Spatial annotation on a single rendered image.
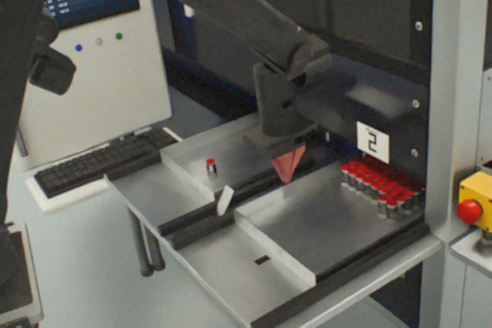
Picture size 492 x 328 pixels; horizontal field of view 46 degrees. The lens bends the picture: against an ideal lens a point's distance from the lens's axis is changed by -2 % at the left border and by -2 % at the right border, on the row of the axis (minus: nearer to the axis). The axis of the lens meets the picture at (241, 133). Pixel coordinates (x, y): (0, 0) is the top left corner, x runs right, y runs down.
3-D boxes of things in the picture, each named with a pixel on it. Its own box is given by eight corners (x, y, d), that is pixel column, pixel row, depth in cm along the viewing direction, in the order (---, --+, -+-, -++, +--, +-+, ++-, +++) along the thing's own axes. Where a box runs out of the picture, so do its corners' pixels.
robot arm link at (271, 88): (244, 61, 87) (270, 70, 83) (277, 46, 91) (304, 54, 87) (250, 104, 90) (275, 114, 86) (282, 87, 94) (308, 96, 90)
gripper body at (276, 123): (319, 133, 93) (315, 90, 89) (266, 158, 88) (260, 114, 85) (294, 120, 97) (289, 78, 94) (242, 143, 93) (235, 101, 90)
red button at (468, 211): (467, 210, 101) (469, 191, 99) (487, 220, 98) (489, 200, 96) (453, 219, 100) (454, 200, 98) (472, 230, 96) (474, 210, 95)
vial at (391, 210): (391, 216, 117) (391, 197, 115) (400, 221, 116) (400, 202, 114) (383, 220, 116) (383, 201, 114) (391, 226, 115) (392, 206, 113)
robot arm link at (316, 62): (252, 17, 83) (295, 49, 79) (308, -6, 89) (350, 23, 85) (241, 81, 91) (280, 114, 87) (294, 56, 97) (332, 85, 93)
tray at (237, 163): (272, 117, 163) (271, 105, 161) (335, 150, 143) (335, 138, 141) (161, 161, 148) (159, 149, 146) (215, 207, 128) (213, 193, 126)
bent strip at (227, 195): (230, 207, 127) (226, 184, 124) (237, 213, 125) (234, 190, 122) (171, 234, 121) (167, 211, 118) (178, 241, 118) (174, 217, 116)
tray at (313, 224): (357, 163, 137) (357, 150, 135) (447, 211, 117) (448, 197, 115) (234, 223, 122) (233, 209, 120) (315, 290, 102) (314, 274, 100)
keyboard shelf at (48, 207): (157, 124, 190) (155, 117, 189) (198, 157, 169) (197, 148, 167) (18, 175, 171) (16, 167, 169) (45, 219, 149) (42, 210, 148)
